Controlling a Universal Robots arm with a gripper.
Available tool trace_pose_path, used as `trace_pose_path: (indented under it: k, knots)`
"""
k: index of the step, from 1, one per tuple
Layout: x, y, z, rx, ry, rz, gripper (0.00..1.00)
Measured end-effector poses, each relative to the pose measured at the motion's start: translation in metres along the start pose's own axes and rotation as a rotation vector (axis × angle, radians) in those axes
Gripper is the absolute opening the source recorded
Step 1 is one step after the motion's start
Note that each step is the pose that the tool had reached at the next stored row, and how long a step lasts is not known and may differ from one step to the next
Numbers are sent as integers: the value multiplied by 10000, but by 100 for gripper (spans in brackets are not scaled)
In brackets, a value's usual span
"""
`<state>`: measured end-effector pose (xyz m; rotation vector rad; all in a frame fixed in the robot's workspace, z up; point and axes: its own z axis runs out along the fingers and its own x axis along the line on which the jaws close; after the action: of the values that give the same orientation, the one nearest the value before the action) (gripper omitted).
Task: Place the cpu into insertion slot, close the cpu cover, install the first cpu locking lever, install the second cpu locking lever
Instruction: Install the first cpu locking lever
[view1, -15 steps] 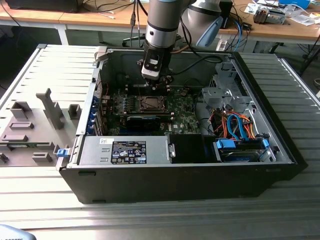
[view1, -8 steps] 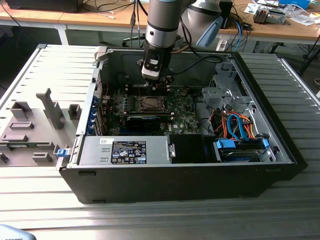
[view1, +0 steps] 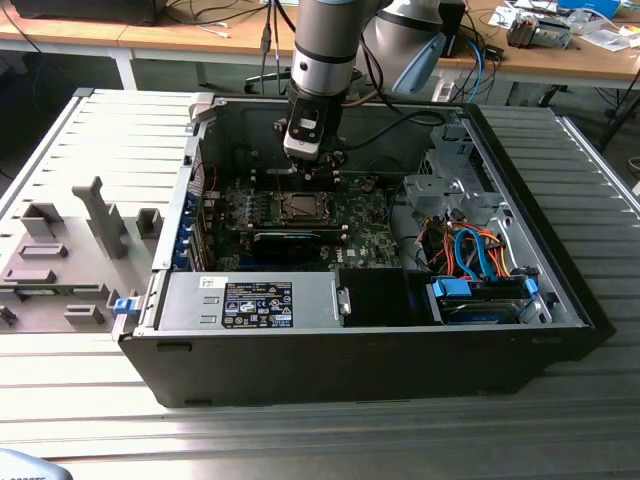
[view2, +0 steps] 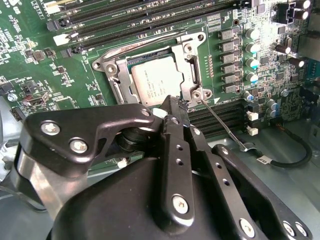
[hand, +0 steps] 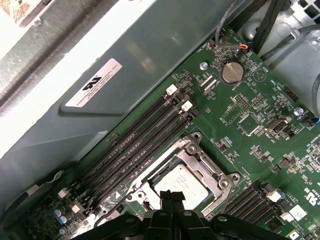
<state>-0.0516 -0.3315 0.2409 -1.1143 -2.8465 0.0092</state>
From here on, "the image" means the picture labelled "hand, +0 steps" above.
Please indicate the RAM slot with white clips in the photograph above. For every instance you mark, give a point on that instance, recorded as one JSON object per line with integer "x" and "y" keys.
{"x": 247, "y": 205}
{"x": 140, "y": 122}
{"x": 150, "y": 140}

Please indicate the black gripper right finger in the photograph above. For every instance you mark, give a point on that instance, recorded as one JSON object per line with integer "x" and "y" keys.
{"x": 187, "y": 225}

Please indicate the black PC case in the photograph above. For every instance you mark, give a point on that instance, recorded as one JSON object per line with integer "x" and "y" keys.
{"x": 125, "y": 50}

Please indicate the white label sticker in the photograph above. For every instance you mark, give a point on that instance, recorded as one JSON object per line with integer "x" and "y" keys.
{"x": 93, "y": 86}

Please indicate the green motherboard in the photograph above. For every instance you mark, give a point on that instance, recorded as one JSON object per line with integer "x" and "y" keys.
{"x": 225, "y": 140}

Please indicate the CPU socket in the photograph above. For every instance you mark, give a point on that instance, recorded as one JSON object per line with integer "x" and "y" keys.
{"x": 195, "y": 136}

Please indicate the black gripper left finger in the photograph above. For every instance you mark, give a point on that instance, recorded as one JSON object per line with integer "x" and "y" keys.
{"x": 162, "y": 225}

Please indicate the silver coin cell battery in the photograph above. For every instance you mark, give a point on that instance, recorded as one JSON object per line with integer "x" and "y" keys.
{"x": 232, "y": 72}

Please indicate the silver drive cage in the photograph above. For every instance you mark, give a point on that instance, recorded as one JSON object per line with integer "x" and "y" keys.
{"x": 287, "y": 20}

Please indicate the metal socket cover frame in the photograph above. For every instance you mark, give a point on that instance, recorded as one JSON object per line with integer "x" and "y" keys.
{"x": 190, "y": 156}

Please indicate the blue top capacitor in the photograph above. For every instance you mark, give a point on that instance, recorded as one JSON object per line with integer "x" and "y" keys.
{"x": 63, "y": 220}
{"x": 57, "y": 213}

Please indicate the silver motherboard screw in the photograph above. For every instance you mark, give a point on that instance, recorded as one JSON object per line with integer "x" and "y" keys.
{"x": 298, "y": 110}
{"x": 203, "y": 65}

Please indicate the silver CPU plate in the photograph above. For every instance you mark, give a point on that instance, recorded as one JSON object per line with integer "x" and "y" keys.
{"x": 185, "y": 182}

